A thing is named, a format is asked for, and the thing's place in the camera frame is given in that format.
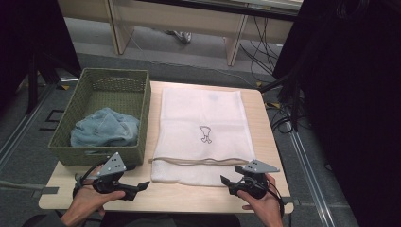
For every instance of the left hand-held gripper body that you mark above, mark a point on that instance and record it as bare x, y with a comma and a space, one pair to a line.
110, 184

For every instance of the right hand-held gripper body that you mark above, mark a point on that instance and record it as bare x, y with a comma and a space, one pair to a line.
253, 186

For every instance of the light blue cloth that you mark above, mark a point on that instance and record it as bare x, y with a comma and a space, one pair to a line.
104, 129

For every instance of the green woven basket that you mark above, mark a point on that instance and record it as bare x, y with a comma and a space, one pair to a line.
126, 97

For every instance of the white mesh laundry bag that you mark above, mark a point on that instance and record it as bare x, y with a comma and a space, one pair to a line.
198, 110

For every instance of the person's right hand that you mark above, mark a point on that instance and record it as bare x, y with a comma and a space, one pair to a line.
268, 208

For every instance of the person's left hand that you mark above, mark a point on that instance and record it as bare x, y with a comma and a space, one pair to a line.
85, 203

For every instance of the person's lap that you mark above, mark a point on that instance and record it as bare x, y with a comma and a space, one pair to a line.
170, 221

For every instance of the black stand leg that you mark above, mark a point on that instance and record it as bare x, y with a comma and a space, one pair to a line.
277, 82

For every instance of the black curtain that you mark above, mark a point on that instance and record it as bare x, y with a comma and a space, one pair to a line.
353, 94
28, 38

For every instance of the metal floor rail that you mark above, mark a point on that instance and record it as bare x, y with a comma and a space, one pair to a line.
310, 176
22, 126

